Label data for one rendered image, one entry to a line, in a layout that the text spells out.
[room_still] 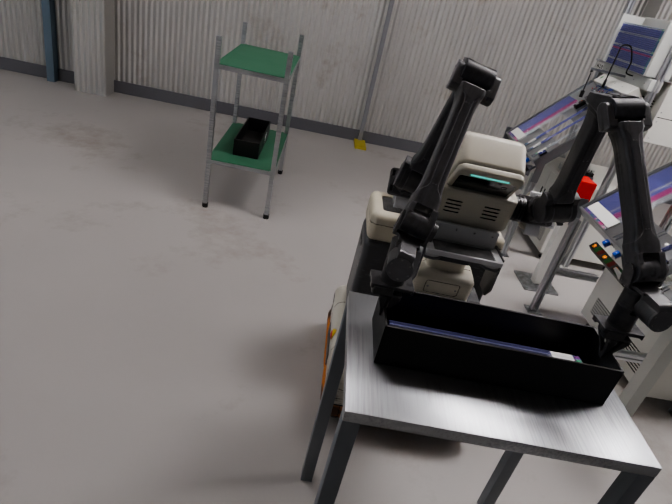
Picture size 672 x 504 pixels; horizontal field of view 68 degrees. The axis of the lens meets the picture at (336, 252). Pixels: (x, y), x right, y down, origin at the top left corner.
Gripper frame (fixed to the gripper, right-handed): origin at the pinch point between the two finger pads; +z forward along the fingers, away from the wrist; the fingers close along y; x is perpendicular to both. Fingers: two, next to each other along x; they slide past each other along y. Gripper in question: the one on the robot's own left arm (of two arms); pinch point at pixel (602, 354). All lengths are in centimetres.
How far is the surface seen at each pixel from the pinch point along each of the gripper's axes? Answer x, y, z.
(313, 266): 164, -72, 82
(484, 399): -14.0, -30.8, 9.1
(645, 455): -22.0, 4.3, 9.8
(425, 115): 446, 19, 30
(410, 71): 443, -9, -10
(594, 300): 157, 96, 64
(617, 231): 127, 70, 10
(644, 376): 68, 73, 51
